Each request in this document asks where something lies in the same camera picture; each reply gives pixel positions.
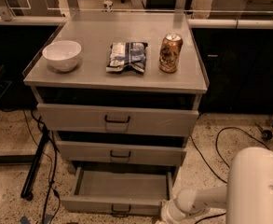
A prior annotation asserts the white rail bar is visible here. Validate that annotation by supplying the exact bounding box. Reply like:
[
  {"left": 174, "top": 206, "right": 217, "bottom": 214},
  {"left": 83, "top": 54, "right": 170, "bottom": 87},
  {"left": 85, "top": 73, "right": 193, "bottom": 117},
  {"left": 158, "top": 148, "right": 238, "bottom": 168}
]
[{"left": 0, "top": 16, "right": 273, "bottom": 29}]

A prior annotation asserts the grey top drawer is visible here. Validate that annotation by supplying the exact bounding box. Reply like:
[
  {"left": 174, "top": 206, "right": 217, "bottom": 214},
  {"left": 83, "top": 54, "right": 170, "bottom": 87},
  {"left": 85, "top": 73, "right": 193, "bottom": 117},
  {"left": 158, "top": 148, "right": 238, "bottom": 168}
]
[{"left": 37, "top": 104, "right": 198, "bottom": 136}]

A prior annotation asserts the grey bottom drawer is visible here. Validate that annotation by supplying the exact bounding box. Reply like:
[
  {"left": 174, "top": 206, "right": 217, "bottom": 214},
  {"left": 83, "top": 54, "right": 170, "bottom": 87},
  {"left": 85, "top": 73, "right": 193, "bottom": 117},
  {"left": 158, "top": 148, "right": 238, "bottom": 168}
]
[{"left": 61, "top": 166, "right": 172, "bottom": 216}]

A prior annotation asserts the grey middle drawer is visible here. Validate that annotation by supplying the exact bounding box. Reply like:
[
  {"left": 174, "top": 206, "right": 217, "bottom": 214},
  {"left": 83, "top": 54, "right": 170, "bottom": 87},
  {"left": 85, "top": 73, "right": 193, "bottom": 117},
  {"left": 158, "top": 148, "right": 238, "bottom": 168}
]
[{"left": 57, "top": 141, "right": 186, "bottom": 166}]

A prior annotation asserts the grey drawer cabinet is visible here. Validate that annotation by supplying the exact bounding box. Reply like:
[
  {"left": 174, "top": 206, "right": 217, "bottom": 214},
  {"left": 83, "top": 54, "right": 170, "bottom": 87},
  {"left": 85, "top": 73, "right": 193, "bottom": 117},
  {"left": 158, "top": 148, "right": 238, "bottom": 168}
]
[{"left": 24, "top": 12, "right": 208, "bottom": 174}]

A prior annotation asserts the small bottle in background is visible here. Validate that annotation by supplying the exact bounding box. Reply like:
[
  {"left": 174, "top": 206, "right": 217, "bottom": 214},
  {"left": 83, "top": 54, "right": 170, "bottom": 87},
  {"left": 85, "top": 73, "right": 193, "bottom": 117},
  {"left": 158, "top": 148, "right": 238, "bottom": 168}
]
[{"left": 103, "top": 0, "right": 113, "bottom": 11}]

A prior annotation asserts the black floor cable right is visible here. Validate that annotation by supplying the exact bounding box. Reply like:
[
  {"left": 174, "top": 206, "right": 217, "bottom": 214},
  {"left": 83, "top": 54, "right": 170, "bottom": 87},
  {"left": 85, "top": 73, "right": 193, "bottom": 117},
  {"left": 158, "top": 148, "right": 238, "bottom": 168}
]
[{"left": 190, "top": 126, "right": 271, "bottom": 224}]

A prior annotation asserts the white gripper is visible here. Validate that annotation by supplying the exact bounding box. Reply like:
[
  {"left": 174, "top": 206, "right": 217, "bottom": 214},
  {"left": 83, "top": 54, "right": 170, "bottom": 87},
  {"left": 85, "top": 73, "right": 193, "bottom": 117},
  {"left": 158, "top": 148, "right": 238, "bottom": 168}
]
[{"left": 160, "top": 201, "right": 186, "bottom": 224}]

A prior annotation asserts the black stand leg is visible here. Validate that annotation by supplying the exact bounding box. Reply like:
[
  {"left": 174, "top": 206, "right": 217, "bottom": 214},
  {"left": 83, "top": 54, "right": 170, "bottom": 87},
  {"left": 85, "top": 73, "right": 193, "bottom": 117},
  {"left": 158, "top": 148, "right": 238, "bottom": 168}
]
[{"left": 20, "top": 126, "right": 48, "bottom": 201}]

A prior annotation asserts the orange soda can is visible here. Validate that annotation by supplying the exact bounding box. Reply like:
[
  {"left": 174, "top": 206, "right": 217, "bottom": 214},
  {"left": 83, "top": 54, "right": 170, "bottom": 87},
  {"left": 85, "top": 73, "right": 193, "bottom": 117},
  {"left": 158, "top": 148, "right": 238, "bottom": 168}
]
[{"left": 159, "top": 33, "right": 183, "bottom": 73}]

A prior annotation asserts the white bowl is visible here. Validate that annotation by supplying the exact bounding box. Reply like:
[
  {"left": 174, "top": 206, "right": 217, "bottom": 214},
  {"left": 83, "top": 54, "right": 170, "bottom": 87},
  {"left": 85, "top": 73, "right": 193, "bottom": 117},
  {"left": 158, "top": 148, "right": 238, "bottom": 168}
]
[{"left": 42, "top": 40, "right": 82, "bottom": 72}]

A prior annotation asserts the black cable left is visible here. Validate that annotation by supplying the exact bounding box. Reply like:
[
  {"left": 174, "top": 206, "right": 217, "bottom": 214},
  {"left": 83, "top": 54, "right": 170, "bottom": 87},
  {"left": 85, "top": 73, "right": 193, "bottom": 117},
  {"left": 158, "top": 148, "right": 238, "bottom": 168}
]
[{"left": 21, "top": 109, "right": 61, "bottom": 224}]

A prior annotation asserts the grey drawer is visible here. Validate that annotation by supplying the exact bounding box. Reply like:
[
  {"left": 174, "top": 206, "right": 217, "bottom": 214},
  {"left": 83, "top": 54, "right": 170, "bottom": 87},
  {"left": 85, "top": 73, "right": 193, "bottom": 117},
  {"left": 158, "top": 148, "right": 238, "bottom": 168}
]
[
  {"left": 37, "top": 104, "right": 198, "bottom": 136},
  {"left": 57, "top": 141, "right": 186, "bottom": 166},
  {"left": 61, "top": 166, "right": 172, "bottom": 216}
]

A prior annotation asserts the black caster wheel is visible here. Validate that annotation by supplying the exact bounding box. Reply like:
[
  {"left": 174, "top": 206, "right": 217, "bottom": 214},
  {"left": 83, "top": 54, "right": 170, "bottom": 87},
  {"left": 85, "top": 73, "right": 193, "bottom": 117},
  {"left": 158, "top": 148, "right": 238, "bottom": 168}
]
[{"left": 261, "top": 130, "right": 273, "bottom": 141}]

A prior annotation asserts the blue white snack bag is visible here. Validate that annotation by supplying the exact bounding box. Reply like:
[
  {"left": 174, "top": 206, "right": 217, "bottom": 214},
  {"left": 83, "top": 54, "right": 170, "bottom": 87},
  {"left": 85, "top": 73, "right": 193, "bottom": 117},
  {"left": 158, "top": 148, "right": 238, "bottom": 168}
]
[{"left": 106, "top": 42, "right": 148, "bottom": 74}]

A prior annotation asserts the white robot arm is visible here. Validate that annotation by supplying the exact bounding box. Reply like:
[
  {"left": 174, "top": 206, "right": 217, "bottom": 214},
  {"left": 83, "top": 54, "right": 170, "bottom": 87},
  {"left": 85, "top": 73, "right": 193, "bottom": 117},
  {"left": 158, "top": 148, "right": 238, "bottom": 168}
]
[{"left": 161, "top": 147, "right": 273, "bottom": 224}]

